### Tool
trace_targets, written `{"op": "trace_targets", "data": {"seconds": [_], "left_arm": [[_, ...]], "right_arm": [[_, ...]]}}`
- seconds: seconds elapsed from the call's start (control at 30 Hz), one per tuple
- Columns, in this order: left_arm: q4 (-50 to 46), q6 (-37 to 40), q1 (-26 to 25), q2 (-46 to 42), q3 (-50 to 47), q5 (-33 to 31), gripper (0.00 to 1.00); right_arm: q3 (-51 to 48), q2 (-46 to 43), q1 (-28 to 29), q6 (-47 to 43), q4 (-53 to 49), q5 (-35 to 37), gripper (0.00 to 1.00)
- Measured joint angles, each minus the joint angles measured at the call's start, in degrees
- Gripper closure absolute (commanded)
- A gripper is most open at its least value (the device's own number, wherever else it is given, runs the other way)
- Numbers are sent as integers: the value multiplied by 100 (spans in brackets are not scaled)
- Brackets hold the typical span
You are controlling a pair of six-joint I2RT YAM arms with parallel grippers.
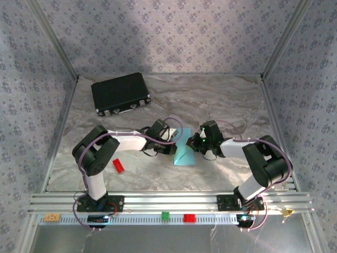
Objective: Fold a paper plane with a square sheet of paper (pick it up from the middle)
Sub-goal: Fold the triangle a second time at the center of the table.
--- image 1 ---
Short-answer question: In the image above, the light blue paper sheet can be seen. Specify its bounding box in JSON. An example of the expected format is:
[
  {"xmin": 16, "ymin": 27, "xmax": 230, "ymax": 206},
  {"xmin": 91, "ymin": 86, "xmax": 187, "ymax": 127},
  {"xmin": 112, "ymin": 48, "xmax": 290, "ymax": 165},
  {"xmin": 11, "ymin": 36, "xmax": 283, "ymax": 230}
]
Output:
[{"xmin": 173, "ymin": 128, "xmax": 196, "ymax": 167}]

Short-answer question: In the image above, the long red toy brick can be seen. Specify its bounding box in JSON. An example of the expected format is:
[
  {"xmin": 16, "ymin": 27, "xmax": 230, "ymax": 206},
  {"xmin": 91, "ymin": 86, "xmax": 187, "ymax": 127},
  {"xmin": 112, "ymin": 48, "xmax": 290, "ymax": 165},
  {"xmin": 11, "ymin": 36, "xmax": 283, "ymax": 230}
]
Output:
[{"xmin": 112, "ymin": 158, "xmax": 125, "ymax": 173}]

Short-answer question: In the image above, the black hard case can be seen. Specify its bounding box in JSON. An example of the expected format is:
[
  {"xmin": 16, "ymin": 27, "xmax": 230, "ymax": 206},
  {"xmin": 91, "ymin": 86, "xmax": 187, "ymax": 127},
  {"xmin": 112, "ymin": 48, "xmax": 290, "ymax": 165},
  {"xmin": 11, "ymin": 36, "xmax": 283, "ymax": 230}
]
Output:
[{"xmin": 91, "ymin": 72, "xmax": 152, "ymax": 117}]

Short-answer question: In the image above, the aluminium mounting rail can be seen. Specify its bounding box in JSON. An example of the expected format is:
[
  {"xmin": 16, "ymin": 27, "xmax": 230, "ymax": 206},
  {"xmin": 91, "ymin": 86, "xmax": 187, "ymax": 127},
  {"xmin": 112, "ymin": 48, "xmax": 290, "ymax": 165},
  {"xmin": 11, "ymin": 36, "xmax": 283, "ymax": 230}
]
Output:
[{"xmin": 27, "ymin": 192, "xmax": 315, "ymax": 215}]

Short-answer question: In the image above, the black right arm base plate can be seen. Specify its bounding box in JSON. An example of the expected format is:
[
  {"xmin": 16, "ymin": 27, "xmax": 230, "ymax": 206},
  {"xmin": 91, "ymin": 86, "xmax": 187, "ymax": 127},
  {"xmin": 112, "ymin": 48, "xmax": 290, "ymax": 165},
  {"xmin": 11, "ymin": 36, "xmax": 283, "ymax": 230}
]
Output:
[{"xmin": 216, "ymin": 194, "xmax": 265, "ymax": 211}]

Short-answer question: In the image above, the aluminium side rail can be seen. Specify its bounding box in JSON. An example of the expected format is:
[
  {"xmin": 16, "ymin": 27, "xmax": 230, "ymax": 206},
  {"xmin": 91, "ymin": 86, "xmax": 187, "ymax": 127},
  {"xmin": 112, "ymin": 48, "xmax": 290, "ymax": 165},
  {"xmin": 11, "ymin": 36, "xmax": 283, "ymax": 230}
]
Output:
[
  {"xmin": 259, "ymin": 78, "xmax": 300, "ymax": 192},
  {"xmin": 42, "ymin": 78, "xmax": 80, "ymax": 192}
]

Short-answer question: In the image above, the slotted grey cable duct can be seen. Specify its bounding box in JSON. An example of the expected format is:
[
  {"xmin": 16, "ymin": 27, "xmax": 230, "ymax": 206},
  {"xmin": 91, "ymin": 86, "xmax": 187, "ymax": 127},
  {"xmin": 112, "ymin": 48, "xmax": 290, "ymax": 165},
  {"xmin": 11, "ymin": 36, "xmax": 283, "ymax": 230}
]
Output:
[{"xmin": 38, "ymin": 213, "xmax": 239, "ymax": 226}]

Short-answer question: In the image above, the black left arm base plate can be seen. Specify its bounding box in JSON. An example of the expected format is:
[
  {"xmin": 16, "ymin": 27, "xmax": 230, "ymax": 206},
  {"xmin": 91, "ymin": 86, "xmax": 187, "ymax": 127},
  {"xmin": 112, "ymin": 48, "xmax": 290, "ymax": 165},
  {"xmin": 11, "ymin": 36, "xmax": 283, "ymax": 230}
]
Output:
[{"xmin": 76, "ymin": 195, "xmax": 125, "ymax": 212}]

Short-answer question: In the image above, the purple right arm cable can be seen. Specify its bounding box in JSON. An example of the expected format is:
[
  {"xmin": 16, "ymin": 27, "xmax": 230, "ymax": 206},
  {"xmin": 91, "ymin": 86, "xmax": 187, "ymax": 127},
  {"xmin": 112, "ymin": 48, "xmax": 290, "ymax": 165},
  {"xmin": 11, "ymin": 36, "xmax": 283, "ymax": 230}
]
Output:
[{"xmin": 215, "ymin": 120, "xmax": 293, "ymax": 233}]

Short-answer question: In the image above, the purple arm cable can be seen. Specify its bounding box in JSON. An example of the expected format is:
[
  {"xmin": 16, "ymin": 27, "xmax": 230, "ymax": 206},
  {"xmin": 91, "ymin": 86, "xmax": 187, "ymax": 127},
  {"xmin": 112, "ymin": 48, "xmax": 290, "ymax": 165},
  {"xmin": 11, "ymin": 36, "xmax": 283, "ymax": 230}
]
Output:
[
  {"xmin": 215, "ymin": 120, "xmax": 293, "ymax": 233},
  {"xmin": 72, "ymin": 117, "xmax": 185, "ymax": 233}
]

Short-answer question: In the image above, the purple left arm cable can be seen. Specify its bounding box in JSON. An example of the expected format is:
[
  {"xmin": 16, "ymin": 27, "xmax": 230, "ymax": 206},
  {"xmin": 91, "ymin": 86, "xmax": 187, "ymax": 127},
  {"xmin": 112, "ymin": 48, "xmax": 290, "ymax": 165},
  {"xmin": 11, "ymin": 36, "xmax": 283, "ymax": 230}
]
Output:
[{"xmin": 72, "ymin": 117, "xmax": 185, "ymax": 233}]

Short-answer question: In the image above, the aluminium corner post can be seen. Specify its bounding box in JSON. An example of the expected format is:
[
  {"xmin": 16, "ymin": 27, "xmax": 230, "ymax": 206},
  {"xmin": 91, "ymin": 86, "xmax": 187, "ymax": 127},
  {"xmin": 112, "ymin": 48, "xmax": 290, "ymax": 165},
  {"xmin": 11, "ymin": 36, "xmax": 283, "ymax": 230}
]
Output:
[
  {"xmin": 260, "ymin": 0, "xmax": 314, "ymax": 81},
  {"xmin": 27, "ymin": 0, "xmax": 80, "ymax": 81}
]

